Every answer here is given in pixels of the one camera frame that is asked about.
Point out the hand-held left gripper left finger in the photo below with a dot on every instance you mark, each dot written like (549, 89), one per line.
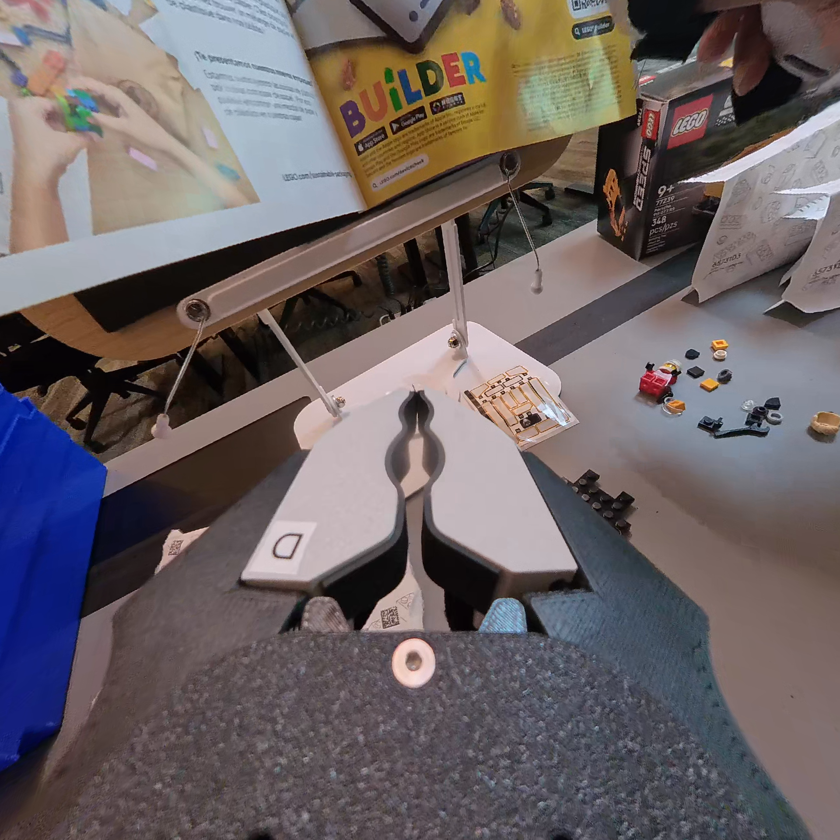
(328, 505)

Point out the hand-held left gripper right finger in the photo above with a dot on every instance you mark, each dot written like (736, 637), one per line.
(492, 512)

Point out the toy brick instruction booklet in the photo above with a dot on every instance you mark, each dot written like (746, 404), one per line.
(262, 98)

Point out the grey desk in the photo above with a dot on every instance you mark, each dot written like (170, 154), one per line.
(656, 590)

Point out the person's right hand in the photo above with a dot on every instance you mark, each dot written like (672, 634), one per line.
(748, 46)

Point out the yellow black sticker sheet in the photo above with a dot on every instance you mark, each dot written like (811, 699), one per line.
(518, 407)

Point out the black toy chassis plate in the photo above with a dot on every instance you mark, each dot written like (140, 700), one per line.
(600, 502)

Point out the black toy set box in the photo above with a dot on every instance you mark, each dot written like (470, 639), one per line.
(663, 184)

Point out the red toy minifigure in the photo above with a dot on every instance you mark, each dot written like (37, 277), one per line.
(656, 380)

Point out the black office chair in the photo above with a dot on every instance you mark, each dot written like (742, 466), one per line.
(79, 394)
(535, 197)

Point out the cluster of black yellow bricks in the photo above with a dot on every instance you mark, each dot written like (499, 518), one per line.
(709, 384)

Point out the white book stand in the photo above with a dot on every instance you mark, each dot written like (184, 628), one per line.
(328, 246)

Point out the blue plastic bin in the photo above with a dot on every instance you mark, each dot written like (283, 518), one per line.
(39, 558)

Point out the tan toy hair piece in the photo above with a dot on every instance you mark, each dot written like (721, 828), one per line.
(825, 422)

